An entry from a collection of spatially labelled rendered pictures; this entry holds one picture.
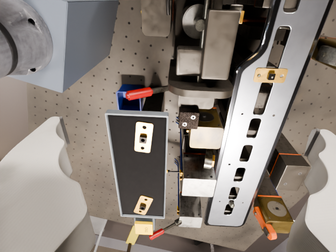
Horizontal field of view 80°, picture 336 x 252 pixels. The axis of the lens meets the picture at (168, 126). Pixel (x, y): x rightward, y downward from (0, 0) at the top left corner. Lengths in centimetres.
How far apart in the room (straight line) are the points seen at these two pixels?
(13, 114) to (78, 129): 123
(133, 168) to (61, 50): 32
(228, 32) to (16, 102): 202
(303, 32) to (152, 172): 51
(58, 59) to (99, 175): 89
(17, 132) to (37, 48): 196
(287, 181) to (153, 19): 68
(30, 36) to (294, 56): 59
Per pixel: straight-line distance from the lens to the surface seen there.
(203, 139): 58
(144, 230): 77
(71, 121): 111
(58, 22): 51
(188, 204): 91
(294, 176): 84
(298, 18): 61
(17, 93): 215
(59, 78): 54
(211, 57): 37
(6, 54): 44
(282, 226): 100
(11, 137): 249
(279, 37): 74
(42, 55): 50
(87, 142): 116
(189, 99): 51
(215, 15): 36
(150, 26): 47
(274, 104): 67
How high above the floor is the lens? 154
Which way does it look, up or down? 58 degrees down
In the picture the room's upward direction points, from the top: 176 degrees counter-clockwise
